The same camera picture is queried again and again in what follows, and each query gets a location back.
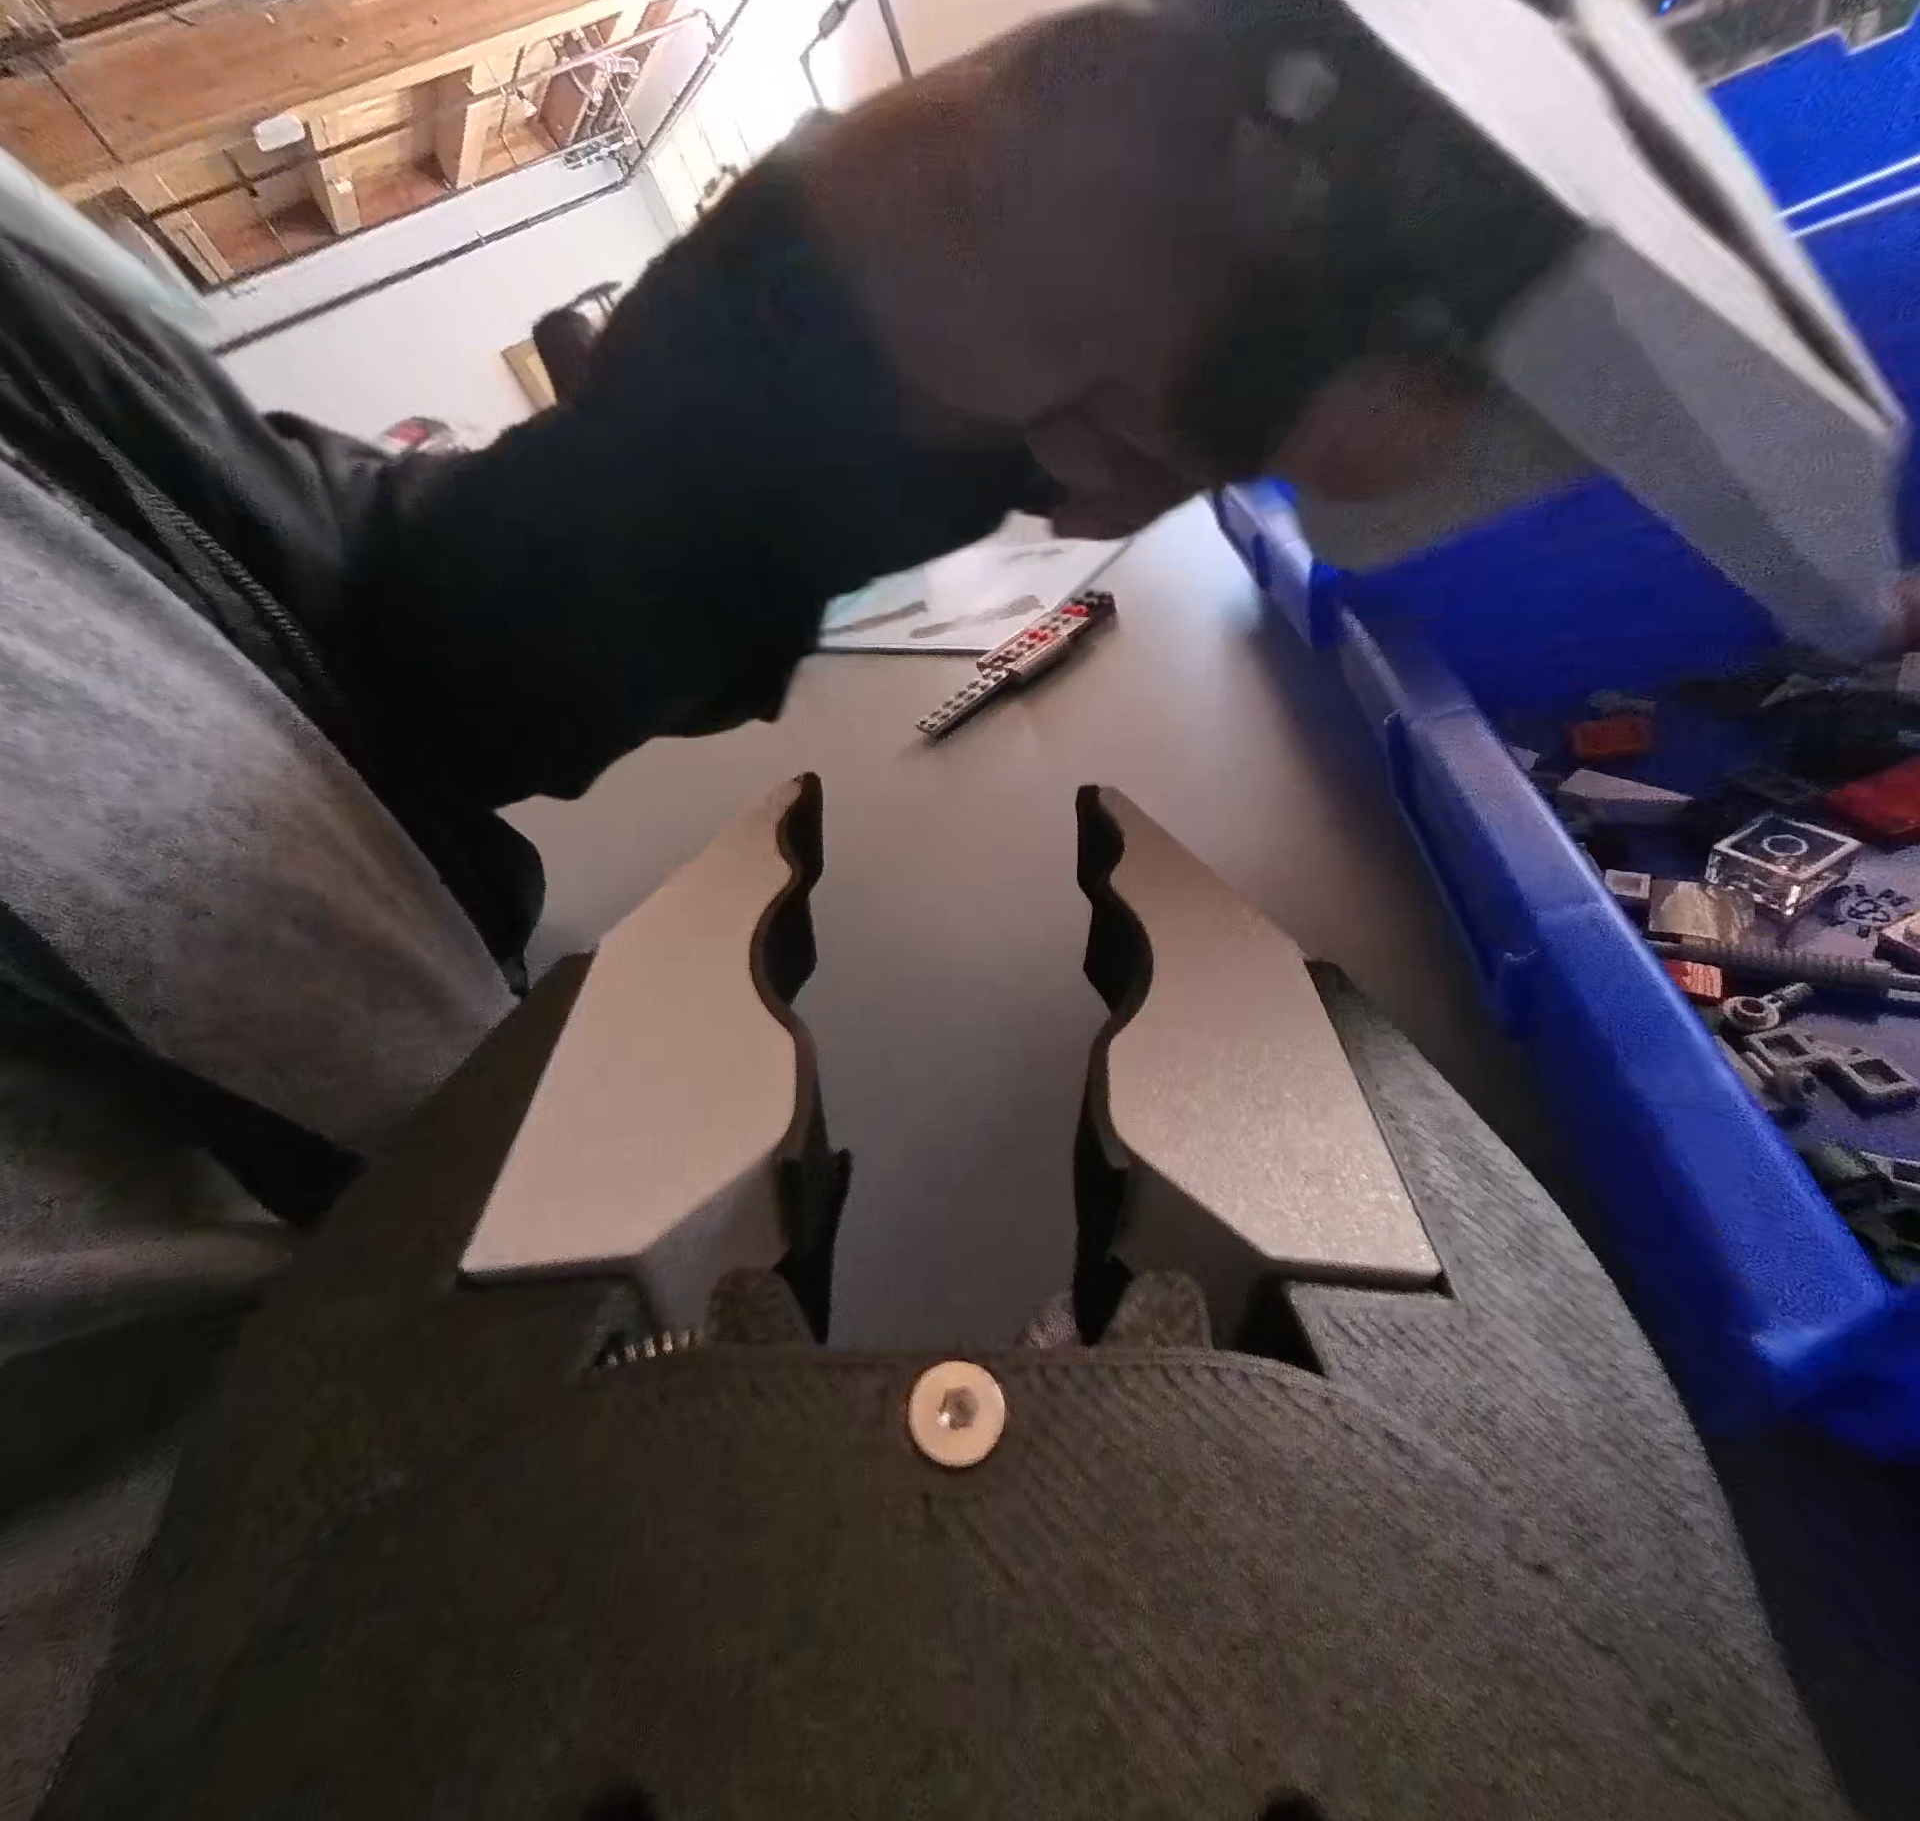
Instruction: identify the pile of toy bricks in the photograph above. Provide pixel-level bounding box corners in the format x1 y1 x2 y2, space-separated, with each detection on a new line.
1530 642 1920 1282

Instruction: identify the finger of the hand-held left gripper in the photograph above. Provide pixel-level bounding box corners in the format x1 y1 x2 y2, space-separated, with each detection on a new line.
1261 0 1902 420
1483 229 1911 657

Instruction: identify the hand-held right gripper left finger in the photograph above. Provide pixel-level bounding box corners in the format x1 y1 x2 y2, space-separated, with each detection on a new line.
457 770 855 1343

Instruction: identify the light blue instruction booklet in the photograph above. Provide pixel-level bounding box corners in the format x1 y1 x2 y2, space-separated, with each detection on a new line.
816 530 1135 657

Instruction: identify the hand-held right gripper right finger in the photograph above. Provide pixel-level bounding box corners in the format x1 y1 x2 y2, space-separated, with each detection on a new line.
1073 783 1446 1351

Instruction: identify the person's black jacket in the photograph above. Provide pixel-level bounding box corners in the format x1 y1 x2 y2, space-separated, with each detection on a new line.
0 231 392 743

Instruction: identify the blue plastic bin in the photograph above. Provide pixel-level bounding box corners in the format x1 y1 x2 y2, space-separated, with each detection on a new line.
1702 29 1920 383
1213 479 1920 1463

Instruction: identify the grey desk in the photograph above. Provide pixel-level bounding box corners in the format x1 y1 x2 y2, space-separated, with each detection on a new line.
503 493 1592 1351

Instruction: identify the empty blue plastic bin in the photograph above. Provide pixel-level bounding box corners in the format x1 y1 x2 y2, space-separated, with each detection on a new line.
1702 29 1920 383

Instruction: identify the black office chair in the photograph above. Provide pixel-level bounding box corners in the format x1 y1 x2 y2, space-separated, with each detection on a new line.
529 282 625 410

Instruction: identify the person's left hand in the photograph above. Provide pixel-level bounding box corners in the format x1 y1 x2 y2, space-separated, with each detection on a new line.
772 0 1278 543

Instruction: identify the person's left forearm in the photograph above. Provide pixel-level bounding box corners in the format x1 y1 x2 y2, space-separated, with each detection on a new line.
323 156 1052 819

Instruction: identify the grey and red brick model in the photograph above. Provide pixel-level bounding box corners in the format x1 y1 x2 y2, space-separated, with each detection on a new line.
915 589 1120 743

